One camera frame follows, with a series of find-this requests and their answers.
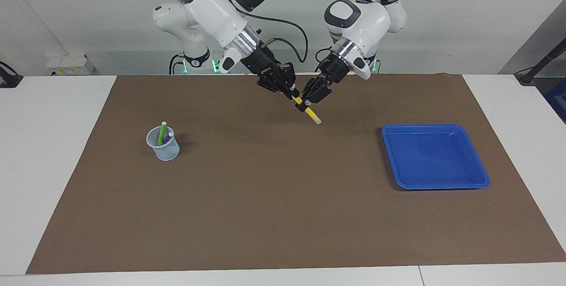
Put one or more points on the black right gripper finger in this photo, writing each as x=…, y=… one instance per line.
x=286, y=93
x=295, y=94

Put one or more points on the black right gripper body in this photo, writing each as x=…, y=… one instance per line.
x=269, y=71

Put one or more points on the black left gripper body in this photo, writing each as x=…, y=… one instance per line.
x=331, y=71

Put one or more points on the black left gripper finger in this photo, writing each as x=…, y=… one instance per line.
x=312, y=103
x=302, y=108

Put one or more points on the yellow highlighter pen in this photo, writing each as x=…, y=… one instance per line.
x=312, y=114

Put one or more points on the purple highlighter pen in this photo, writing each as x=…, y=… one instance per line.
x=168, y=138

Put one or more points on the green highlighter pen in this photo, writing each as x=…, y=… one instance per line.
x=162, y=133

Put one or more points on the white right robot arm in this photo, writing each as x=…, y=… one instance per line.
x=212, y=9

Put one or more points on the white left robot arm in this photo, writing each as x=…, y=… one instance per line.
x=362, y=20

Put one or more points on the blue plastic tray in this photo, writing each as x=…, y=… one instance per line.
x=435, y=158

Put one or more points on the brown table mat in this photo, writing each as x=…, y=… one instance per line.
x=283, y=188

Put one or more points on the translucent plastic pen cup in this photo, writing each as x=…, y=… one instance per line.
x=167, y=154

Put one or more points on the black stand pole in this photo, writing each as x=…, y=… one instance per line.
x=541, y=62

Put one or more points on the blue box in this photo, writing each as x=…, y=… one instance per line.
x=558, y=100

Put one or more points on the white wall socket box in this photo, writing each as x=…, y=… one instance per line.
x=68, y=65

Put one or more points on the black clamp mount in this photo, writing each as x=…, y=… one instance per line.
x=9, y=80

